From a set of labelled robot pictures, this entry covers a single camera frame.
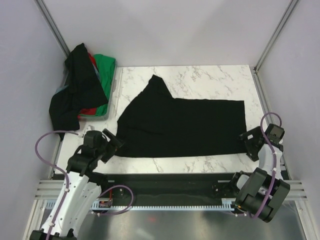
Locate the aluminium frame post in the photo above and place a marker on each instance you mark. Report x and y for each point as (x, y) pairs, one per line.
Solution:
(52, 25)
(276, 33)

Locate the aluminium front rail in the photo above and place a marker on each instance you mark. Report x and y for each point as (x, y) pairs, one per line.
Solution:
(50, 190)

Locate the white slotted cable duct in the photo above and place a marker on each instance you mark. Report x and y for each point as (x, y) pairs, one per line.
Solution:
(224, 205)

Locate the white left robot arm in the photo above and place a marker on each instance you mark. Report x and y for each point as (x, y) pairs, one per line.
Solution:
(81, 186)

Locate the clear plastic bin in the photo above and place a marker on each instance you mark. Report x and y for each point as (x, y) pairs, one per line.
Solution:
(61, 108)

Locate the right aluminium frame post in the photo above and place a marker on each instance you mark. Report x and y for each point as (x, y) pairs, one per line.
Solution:
(276, 33)

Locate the green t shirt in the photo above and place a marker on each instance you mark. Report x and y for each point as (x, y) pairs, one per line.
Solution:
(106, 68)

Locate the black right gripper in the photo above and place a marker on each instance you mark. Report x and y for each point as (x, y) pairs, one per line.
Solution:
(256, 133)

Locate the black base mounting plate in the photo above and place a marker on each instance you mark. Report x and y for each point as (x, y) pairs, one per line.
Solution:
(169, 188)

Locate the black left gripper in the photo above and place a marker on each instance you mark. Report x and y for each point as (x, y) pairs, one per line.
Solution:
(113, 145)

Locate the black t shirt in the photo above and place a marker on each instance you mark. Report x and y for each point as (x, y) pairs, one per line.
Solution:
(83, 84)
(157, 125)

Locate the left aluminium frame post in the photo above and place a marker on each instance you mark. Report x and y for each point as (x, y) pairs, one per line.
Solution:
(52, 25)

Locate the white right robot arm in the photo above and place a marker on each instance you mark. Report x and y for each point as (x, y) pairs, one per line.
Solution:
(262, 192)

